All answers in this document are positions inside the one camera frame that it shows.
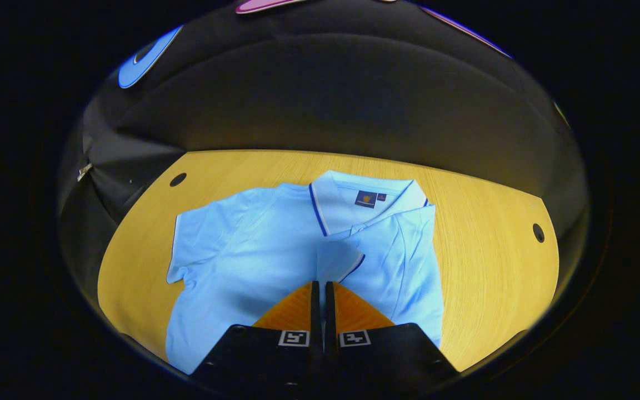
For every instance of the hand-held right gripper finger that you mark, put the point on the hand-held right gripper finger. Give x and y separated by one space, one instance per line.
315 311
329 311

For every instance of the light blue T-shirt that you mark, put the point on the light blue T-shirt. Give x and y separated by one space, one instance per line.
242 250

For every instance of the black backdrop cloth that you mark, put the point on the black backdrop cloth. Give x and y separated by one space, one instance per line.
325 100

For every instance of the silver metal clip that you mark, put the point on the silver metal clip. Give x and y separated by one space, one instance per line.
84 171

